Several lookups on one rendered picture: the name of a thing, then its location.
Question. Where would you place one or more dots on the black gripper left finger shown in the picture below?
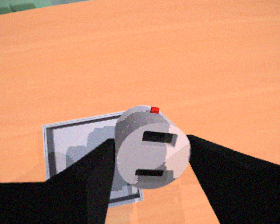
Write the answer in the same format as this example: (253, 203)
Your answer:
(79, 194)

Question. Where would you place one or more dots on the grey round cartridge with two slots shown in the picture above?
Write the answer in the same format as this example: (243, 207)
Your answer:
(151, 151)

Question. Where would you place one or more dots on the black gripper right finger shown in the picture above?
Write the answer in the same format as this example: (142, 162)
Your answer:
(240, 188)

